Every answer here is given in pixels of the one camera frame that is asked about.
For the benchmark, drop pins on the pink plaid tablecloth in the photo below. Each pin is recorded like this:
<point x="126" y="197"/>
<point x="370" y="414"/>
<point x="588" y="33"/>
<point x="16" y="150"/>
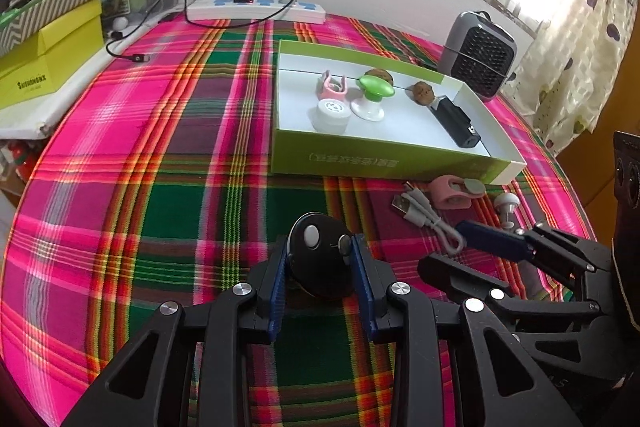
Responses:
<point x="150" y="207"/>

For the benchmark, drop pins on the pink clip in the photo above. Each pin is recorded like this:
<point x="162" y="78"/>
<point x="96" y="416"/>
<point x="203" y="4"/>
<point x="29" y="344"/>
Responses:
<point x="330" y="89"/>
<point x="442" y="187"/>

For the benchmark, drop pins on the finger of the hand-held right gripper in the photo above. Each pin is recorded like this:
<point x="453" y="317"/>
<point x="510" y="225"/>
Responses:
<point x="460" y="277"/>
<point x="495" y="239"/>

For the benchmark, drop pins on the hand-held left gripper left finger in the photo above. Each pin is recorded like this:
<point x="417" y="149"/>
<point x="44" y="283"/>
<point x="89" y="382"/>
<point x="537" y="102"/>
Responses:
<point x="276" y="299"/>

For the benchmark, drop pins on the white mushroom-shaped holder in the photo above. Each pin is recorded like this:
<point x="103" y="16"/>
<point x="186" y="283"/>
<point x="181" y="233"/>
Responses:
<point x="506" y="201"/>

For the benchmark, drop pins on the yellow-green cardboard box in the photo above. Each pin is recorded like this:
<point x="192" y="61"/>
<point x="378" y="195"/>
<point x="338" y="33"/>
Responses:
<point x="45" y="67"/>

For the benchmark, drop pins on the green and white cardboard box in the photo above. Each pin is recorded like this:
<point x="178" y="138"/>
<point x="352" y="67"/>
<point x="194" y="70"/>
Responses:
<point x="400" y="127"/>

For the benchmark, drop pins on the black rectangular device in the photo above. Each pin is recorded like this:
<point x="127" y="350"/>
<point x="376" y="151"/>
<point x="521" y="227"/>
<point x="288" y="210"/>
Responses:
<point x="455" y="122"/>

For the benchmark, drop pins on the grey and black fan heater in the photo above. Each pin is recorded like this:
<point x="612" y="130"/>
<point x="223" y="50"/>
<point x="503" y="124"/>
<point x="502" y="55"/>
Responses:
<point x="482" y="57"/>

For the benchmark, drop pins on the green mushroom-shaped holder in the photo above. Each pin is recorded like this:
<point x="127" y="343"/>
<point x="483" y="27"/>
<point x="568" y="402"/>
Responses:
<point x="375" y="87"/>

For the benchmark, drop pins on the brown walnut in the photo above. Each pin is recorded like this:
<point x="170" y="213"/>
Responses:
<point x="377" y="73"/>
<point x="423" y="93"/>

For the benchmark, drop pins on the small white ball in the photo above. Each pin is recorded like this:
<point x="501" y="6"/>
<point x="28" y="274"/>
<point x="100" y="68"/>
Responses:
<point x="119" y="25"/>

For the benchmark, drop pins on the white round device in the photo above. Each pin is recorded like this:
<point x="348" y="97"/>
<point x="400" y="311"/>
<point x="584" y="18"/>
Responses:
<point x="330" y="117"/>

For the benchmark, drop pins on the white and blue power strip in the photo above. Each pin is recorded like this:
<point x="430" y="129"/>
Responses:
<point x="225" y="11"/>

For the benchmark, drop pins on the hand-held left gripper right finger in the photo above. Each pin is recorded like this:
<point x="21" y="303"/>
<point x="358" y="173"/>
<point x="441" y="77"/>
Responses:
<point x="363" y="289"/>

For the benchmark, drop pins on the black round device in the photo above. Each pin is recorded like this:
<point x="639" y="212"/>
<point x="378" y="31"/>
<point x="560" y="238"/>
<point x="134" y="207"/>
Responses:
<point x="320" y="264"/>

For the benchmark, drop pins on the grey zigzag striped box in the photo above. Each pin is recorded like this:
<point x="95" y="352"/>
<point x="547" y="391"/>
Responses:
<point x="55" y="12"/>

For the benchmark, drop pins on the spotted cream curtain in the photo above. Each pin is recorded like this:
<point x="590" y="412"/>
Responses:
<point x="575" y="57"/>

